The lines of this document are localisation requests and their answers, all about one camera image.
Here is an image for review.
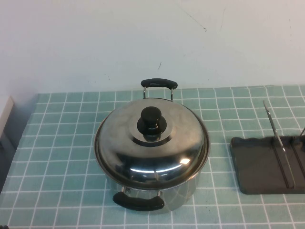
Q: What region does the steel lid with black knob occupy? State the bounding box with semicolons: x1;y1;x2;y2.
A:
95;97;212;188

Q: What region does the dark lid rack with dividers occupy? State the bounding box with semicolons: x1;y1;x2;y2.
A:
230;100;305;195

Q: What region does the teal tile pattern tablecloth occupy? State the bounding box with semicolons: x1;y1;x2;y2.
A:
0;85;305;229

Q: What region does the beige board edge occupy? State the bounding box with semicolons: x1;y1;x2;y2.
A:
0;95;16;148

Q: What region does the steel pot with black handles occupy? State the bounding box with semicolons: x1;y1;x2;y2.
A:
94;78;212;213

